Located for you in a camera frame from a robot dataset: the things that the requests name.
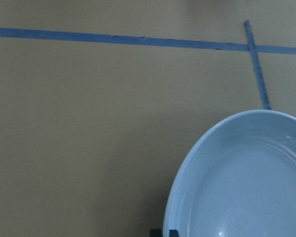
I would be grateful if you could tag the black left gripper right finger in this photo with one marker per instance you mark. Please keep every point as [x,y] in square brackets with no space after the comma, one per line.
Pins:
[173,233]

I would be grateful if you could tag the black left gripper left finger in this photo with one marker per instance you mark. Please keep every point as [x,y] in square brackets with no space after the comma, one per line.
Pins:
[155,233]

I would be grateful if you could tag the blue plate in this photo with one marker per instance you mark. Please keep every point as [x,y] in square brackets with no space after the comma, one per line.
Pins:
[238,180]

